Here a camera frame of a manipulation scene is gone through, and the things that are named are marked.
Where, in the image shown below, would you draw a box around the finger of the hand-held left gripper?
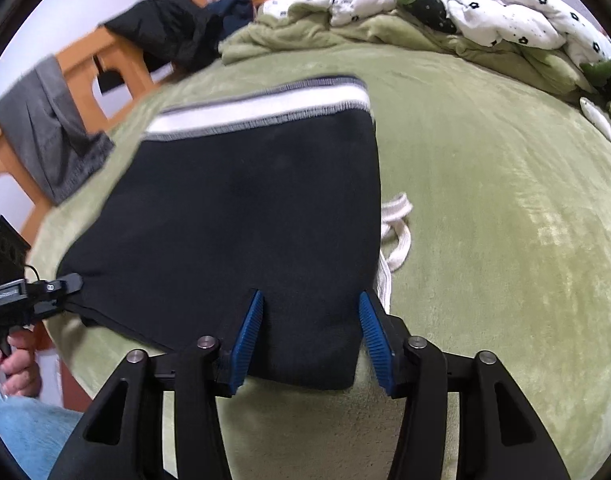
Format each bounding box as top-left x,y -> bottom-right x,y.
28,272 -> 82,321

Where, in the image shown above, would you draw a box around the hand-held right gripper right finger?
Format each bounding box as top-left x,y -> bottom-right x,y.
358,290 -> 571,480

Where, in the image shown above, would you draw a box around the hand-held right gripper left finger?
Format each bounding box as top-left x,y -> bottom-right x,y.
48,289 -> 265,480

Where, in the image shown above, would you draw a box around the black pants with white stripe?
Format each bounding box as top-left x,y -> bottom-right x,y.
56,76 -> 416,391

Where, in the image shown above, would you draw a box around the person's left hand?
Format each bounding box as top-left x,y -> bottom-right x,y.
0,332 -> 42,401

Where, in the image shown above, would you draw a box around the person's leg in blue jeans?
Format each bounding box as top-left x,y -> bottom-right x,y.
0,385 -> 86,480

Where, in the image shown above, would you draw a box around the grey garment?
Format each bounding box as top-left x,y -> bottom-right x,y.
0,55 -> 115,206

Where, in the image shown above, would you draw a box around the green fleece blanket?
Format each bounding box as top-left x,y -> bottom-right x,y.
28,45 -> 611,480

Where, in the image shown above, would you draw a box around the black jacket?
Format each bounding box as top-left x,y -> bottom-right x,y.
98,0 -> 221,73

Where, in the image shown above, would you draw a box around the crumpled light green blanket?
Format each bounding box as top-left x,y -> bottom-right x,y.
220,10 -> 591,96

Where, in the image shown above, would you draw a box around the navy blue garment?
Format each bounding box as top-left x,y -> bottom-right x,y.
206,0 -> 256,41

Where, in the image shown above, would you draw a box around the white floral quilt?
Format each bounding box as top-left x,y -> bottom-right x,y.
258,0 -> 611,156

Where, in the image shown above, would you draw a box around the wooden bed frame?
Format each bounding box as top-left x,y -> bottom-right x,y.
0,0 -> 476,261

